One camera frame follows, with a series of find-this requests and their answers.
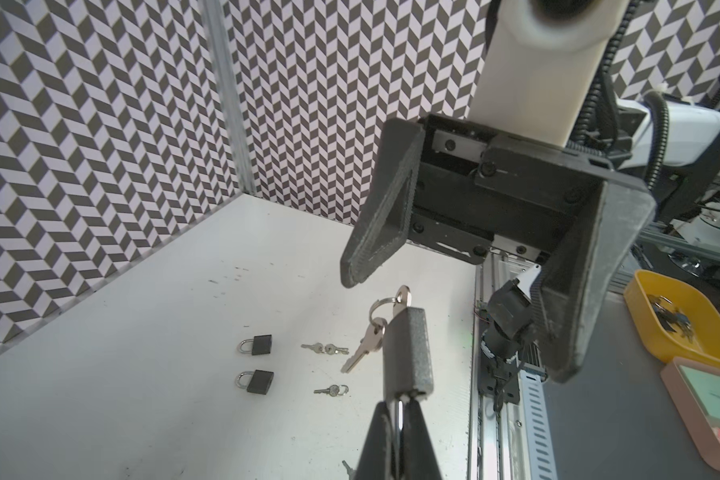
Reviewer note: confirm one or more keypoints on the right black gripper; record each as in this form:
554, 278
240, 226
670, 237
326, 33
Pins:
478, 189

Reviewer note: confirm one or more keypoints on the yellow plastic tray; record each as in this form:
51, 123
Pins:
673, 319

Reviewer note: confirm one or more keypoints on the pink box with card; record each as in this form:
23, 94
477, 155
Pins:
694, 388

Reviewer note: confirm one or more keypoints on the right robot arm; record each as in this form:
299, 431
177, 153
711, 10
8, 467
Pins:
670, 133

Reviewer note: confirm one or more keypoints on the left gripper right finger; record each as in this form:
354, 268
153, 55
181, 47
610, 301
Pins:
418, 458

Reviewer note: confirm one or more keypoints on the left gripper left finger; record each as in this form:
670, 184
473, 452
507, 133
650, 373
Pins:
376, 459

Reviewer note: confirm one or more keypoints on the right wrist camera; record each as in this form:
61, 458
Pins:
540, 60

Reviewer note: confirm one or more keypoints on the silver key set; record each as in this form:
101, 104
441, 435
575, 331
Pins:
329, 349
333, 390

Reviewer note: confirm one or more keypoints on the black padlock top with keys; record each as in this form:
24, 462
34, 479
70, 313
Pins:
399, 331

